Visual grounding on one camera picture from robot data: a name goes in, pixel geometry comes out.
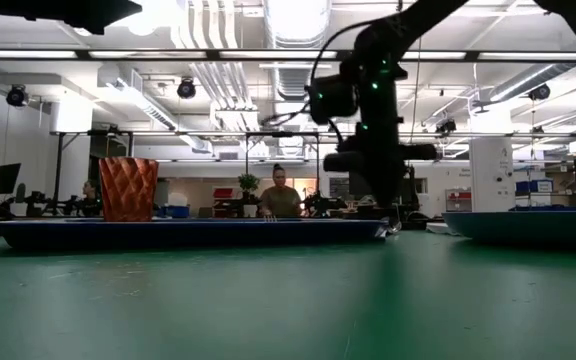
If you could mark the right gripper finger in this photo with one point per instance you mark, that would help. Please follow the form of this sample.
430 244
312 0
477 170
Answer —
373 187
395 187

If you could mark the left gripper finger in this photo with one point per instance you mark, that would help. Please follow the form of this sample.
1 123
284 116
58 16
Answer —
93 12

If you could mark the silver spoon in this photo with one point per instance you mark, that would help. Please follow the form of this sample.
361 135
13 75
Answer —
396 228

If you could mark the light blue plate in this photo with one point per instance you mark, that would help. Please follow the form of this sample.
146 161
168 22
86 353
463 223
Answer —
533 227

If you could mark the orange faceted plastic cup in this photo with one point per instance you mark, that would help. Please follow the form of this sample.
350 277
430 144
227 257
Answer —
128 190

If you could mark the black monitor on arm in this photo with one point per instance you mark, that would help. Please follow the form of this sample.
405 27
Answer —
5 177

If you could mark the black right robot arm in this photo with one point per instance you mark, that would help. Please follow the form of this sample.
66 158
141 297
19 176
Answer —
378 100

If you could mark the black background robot arm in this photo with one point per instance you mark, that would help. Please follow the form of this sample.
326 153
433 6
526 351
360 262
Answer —
38 202
68 204

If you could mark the blue plastic tray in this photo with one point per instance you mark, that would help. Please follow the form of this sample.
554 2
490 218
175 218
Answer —
193 232

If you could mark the white flat object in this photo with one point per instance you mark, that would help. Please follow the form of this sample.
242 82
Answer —
437 228

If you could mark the red white drawer unit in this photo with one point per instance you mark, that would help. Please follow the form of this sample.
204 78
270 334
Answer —
458 200

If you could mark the person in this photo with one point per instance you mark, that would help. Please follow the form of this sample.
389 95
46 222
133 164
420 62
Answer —
280 197
90 197

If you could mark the white column cabinet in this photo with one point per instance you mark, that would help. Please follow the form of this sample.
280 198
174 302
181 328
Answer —
490 175

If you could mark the potted green plant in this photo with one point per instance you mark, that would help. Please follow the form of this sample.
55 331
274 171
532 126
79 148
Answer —
248 182

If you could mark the black overhead light bar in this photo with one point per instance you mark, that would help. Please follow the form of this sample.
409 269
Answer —
213 55

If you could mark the black equipment rack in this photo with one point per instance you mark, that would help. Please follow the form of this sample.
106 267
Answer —
113 146

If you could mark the blue storage bins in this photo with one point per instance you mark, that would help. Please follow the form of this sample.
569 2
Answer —
534 187

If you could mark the red box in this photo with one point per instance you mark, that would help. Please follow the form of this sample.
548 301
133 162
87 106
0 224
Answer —
224 193

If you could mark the blue bin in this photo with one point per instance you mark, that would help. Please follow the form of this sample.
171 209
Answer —
175 211

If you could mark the silver ceiling duct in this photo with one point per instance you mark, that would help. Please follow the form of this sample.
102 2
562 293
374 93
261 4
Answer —
295 25

